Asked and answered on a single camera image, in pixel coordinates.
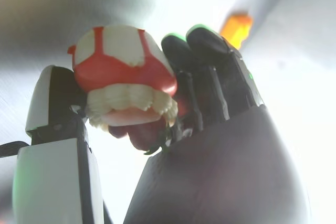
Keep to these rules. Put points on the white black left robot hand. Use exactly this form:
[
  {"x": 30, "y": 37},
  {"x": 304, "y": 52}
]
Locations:
[{"x": 223, "y": 169}]

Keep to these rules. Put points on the white red-striped roll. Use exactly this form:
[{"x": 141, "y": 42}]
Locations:
[{"x": 118, "y": 77}]

